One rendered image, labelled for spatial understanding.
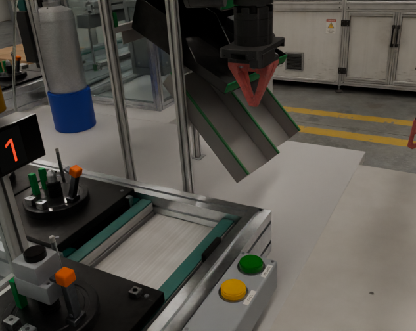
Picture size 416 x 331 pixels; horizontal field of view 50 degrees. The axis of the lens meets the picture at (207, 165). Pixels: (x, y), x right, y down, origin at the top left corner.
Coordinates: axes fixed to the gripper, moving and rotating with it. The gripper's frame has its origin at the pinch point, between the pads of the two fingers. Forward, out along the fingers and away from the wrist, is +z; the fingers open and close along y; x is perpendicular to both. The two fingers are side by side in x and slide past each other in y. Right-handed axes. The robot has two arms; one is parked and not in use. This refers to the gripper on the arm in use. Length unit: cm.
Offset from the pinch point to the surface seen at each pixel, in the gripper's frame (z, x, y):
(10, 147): 2.9, -28.6, 24.2
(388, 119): 124, -17, -334
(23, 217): 27, -47, 13
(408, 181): 37, 21, -54
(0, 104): -3.6, -28.9, 23.8
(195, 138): 31, -39, -46
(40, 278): 16.8, -17.2, 32.9
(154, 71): 22, -77, -80
